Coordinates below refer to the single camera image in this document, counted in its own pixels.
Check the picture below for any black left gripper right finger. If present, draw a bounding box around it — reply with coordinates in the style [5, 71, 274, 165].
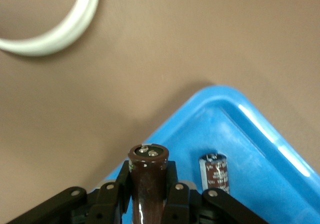
[162, 160, 272, 224]

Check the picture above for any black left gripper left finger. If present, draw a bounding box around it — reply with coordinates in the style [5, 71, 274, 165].
[4, 160, 133, 224]

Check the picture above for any white curved pipe clamp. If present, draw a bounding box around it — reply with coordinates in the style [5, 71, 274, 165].
[0, 0, 102, 57]

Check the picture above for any blue plastic tray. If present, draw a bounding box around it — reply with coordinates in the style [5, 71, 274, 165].
[94, 85, 320, 224]

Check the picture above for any short printed dark capacitor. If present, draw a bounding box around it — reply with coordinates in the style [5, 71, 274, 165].
[198, 153, 231, 196]

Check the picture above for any long dark brown capacitor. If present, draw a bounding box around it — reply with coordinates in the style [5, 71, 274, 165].
[127, 143, 170, 224]

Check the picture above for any brown table mat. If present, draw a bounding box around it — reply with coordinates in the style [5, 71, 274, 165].
[0, 0, 320, 224]

